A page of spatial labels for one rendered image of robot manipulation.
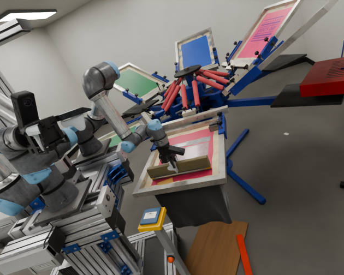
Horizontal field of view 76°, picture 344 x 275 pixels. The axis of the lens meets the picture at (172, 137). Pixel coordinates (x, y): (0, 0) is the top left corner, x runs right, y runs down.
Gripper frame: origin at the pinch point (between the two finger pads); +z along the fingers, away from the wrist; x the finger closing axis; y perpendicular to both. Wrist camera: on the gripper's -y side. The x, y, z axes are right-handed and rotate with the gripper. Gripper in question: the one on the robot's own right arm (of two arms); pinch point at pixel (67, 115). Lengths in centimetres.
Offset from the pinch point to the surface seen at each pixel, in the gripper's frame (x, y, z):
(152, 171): -67, 56, -39
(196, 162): -73, 55, -9
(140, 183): -61, 61, -47
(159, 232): -39, 78, -27
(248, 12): -531, -48, -14
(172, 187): -58, 62, -22
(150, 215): -39, 66, -28
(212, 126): -117, 50, -11
